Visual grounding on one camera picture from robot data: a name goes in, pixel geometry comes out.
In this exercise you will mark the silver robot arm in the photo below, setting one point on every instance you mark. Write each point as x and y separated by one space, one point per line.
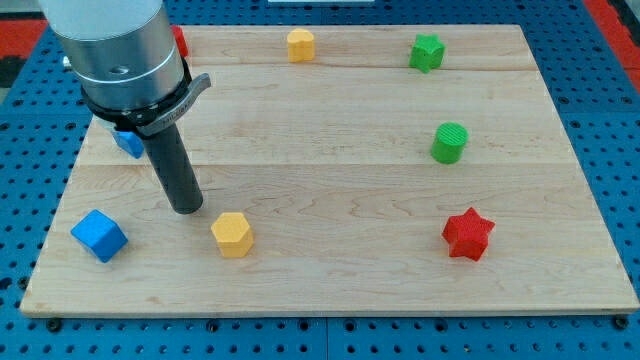
123 51

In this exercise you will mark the wooden board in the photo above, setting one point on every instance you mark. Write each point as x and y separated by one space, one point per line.
330 163

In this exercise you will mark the yellow hexagon block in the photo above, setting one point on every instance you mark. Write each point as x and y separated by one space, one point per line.
233 234

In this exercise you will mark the green cylinder block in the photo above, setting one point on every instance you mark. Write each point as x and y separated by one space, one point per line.
449 142

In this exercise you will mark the yellow heart block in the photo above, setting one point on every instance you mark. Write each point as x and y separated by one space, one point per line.
300 45

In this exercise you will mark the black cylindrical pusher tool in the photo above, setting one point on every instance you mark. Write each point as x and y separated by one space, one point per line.
173 168

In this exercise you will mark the red star block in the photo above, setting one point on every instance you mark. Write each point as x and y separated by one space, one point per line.
467 235

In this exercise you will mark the green star block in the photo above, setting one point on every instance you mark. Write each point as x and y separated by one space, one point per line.
427 52

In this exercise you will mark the black clamp with grey lever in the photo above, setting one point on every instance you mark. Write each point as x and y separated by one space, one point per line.
150 120

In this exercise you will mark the blue block behind tool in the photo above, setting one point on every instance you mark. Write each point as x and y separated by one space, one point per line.
129 142

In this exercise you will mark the blue cube block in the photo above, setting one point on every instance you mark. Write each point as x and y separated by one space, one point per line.
100 235

